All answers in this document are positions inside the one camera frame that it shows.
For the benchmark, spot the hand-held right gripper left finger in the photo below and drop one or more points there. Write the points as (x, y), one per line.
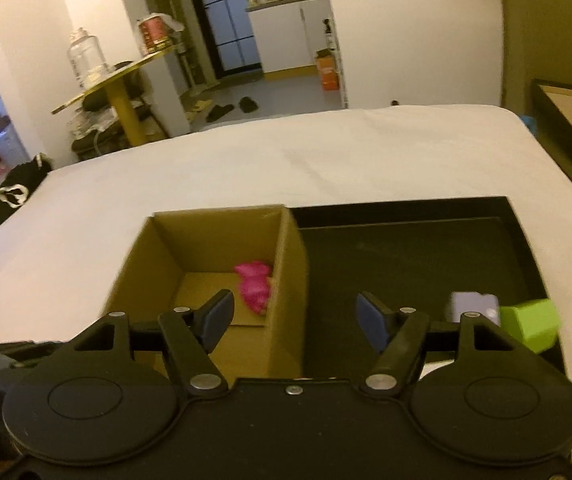
(218, 317)

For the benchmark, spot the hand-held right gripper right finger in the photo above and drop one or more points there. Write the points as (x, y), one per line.
(370, 320)

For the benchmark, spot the black tray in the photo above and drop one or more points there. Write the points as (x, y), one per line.
(415, 260)

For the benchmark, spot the cardboard box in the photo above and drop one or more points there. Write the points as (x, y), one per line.
(216, 240)

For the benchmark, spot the lavender block toy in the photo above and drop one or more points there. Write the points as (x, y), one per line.
(468, 305)

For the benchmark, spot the green block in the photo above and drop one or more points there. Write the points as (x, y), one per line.
(530, 322)

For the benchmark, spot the pink toy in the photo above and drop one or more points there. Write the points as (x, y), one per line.
(253, 285)

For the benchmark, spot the black slipper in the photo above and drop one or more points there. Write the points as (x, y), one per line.
(220, 112)
(249, 105)

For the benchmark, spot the clutter pile under table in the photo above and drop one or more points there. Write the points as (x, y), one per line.
(98, 132)

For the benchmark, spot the black garment with white print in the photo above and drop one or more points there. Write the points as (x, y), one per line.
(16, 190)

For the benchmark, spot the yellow round table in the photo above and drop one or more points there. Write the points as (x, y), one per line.
(121, 95)

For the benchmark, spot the orange box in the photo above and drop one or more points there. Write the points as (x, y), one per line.
(328, 72)

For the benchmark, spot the black framed board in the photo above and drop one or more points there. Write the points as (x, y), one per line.
(555, 120)

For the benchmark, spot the dark bottle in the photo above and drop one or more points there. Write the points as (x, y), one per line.
(329, 35)

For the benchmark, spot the clear water jug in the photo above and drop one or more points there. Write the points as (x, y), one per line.
(88, 60)

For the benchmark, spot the red canister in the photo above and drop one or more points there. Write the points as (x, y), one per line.
(155, 35)

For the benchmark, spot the white kitchen cabinet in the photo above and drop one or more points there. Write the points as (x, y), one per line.
(286, 35)

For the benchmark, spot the dark glass panel door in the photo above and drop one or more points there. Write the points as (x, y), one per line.
(231, 20)

